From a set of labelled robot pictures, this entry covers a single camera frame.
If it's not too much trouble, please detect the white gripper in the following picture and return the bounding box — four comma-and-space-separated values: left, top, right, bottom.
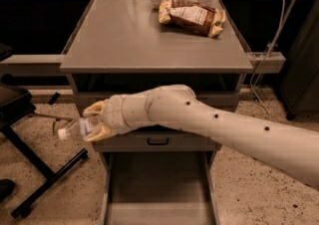
82, 92, 150, 142

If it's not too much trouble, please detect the clear plastic bottle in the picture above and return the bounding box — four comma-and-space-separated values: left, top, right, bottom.
57, 115, 105, 141

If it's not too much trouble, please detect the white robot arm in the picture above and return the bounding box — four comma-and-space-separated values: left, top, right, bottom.
83, 85, 319, 189

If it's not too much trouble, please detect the grey middle drawer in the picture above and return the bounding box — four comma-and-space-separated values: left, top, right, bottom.
93, 126, 219, 152

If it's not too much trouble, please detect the grey open bottom drawer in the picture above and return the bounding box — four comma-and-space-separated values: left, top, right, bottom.
101, 152, 219, 225

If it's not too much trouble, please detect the grey drawer cabinet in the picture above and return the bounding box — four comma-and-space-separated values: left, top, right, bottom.
60, 0, 254, 225

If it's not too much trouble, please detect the black chair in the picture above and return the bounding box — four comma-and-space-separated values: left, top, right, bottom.
0, 42, 90, 219

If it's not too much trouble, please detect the black shoe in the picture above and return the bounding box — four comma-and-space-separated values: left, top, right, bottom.
0, 179, 16, 202

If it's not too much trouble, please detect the brown chip bag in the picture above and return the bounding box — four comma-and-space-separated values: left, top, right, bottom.
159, 0, 225, 38

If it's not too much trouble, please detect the dark side cabinet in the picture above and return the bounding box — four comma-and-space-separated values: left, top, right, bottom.
278, 0, 319, 120

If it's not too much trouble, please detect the white cable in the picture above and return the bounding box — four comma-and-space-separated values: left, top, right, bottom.
248, 0, 287, 113

